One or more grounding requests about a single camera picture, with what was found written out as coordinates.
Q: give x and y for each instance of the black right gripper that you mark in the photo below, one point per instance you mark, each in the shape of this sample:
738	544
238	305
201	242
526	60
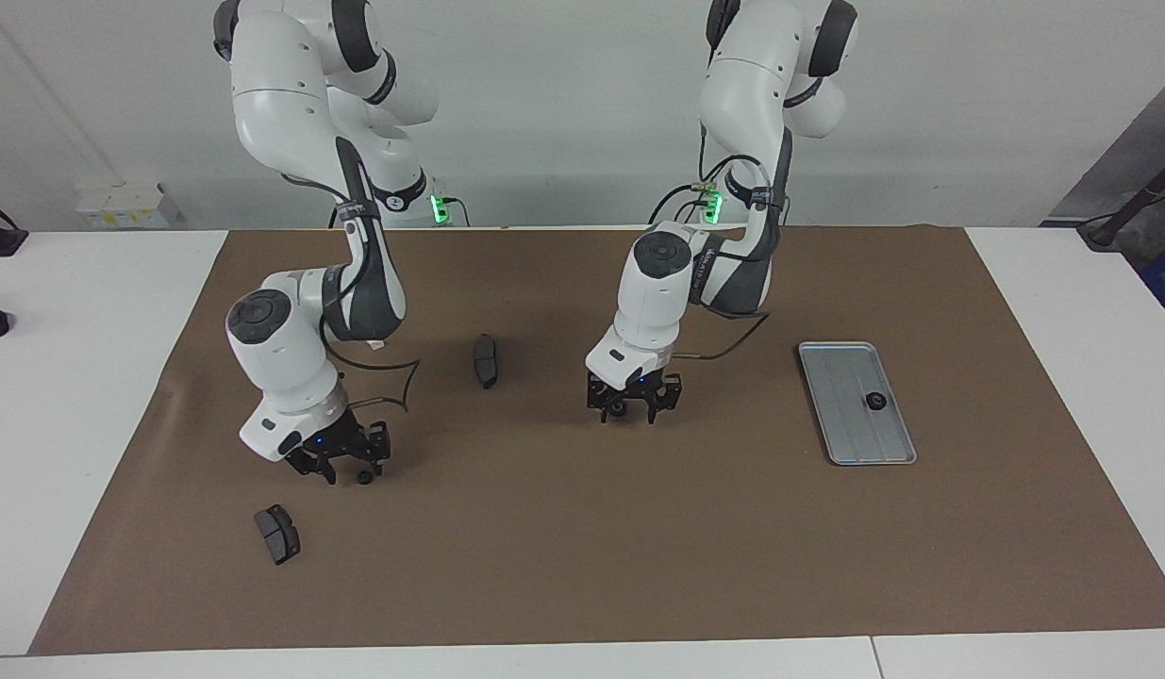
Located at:
341	445

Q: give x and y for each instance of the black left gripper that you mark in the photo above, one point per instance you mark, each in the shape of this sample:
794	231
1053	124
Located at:
639	394

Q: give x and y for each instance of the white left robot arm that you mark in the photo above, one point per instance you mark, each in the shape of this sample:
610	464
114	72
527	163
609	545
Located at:
653	292

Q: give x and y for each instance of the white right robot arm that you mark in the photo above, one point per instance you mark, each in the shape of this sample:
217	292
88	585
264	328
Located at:
280	358

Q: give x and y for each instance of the silver ribbed metal tray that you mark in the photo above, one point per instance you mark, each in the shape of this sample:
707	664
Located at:
851	424

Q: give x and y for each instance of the short dark grey brake pad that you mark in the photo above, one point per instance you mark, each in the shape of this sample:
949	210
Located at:
278	535

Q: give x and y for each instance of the brown paper table mat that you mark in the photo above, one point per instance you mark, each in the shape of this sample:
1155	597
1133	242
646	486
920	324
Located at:
591	528

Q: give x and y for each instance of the long dark grey brake pad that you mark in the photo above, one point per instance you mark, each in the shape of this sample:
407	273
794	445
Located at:
486	360

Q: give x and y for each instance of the black stand pole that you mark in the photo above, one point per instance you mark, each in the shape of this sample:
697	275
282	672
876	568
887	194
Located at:
1134	203

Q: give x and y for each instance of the white wall socket boxes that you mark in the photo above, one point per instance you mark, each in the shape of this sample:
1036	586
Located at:
120	203

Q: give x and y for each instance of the black clamp mount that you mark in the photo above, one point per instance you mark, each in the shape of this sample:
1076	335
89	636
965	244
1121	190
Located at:
2	240

